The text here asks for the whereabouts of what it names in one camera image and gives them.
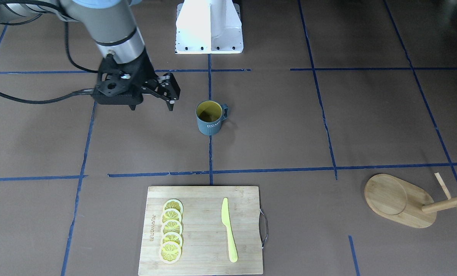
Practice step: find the bamboo cutting board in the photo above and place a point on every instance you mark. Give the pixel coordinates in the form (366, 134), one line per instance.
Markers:
(204, 251)

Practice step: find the blue ribbed mug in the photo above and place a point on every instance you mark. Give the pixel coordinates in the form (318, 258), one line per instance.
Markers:
(210, 116)

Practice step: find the lemon slice farthest from logo end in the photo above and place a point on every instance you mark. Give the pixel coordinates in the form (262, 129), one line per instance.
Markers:
(174, 204)

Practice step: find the wooden cup rack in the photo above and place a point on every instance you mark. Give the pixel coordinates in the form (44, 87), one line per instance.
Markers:
(400, 201)

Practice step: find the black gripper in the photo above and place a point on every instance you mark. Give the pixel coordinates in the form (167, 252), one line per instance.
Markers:
(147, 75)

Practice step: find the yellow plastic knife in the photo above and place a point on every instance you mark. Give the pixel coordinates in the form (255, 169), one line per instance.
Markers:
(225, 218)

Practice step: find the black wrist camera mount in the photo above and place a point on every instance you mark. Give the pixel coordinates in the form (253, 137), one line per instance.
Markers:
(117, 85)

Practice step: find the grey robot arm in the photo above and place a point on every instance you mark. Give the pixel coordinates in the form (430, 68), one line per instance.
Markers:
(111, 24)

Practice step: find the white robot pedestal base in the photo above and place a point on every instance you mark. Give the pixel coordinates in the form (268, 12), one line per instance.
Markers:
(209, 27)

